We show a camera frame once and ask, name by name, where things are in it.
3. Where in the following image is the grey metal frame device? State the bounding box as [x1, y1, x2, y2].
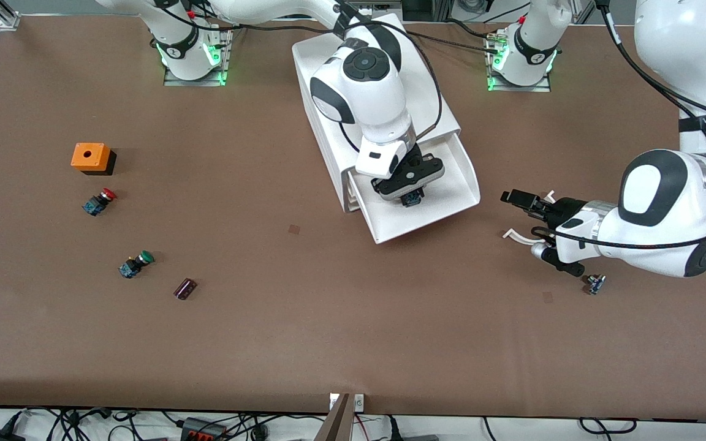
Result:
[353, 0, 404, 19]

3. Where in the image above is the red push button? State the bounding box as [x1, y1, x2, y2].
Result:
[82, 189, 118, 216]

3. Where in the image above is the aluminium corner post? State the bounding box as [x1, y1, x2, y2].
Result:
[0, 0, 21, 30]

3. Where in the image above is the white drawer with button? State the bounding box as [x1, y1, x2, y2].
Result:
[348, 136, 482, 244]

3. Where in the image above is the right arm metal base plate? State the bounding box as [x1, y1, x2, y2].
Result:
[164, 28, 233, 87]

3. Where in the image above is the orange box with hole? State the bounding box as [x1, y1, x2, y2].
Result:
[71, 143, 117, 176]

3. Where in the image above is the brown wooden bar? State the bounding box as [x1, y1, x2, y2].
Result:
[314, 393, 354, 441]

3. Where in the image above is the green push button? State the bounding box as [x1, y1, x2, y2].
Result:
[119, 251, 155, 279]

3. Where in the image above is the white metal bracket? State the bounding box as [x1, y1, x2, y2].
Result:
[328, 393, 366, 412]

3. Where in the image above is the black cable on table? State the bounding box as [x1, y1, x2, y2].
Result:
[411, 29, 501, 53]

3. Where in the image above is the white drawer cabinet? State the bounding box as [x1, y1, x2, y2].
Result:
[292, 13, 461, 213]

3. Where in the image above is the black orange power strip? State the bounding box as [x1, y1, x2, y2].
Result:
[181, 417, 226, 441]

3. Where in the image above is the white curved plastic strip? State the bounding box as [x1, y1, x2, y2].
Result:
[503, 190, 557, 246]

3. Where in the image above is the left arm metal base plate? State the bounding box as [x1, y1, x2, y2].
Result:
[487, 31, 552, 93]

